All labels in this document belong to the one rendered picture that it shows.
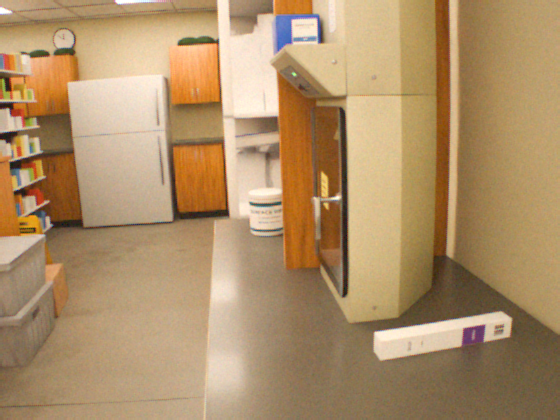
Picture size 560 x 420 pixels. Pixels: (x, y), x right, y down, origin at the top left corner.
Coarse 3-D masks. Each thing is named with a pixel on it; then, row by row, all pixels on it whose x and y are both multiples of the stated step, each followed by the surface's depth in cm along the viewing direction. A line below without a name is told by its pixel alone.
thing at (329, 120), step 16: (320, 112) 110; (336, 112) 94; (320, 128) 112; (336, 128) 95; (320, 144) 113; (336, 144) 96; (320, 160) 115; (336, 160) 97; (320, 176) 116; (336, 176) 98; (320, 192) 118; (336, 192) 99; (336, 208) 100; (336, 224) 101; (320, 240) 122; (336, 240) 102; (320, 256) 124; (336, 256) 103; (336, 272) 104; (336, 288) 105
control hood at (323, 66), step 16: (288, 48) 86; (304, 48) 87; (320, 48) 87; (336, 48) 87; (272, 64) 114; (288, 64) 97; (304, 64) 87; (320, 64) 88; (336, 64) 88; (288, 80) 117; (320, 80) 88; (336, 80) 89; (320, 96) 103
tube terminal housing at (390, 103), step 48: (336, 0) 91; (384, 0) 86; (432, 0) 99; (384, 48) 88; (432, 48) 101; (336, 96) 98; (384, 96) 90; (432, 96) 104; (384, 144) 93; (432, 144) 106; (384, 192) 95; (432, 192) 109; (384, 240) 97; (432, 240) 113; (384, 288) 99
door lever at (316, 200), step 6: (312, 198) 99; (318, 198) 98; (324, 198) 99; (330, 198) 99; (336, 198) 98; (318, 204) 98; (336, 204) 99; (318, 210) 99; (318, 216) 99; (318, 222) 99; (318, 228) 100; (318, 234) 100
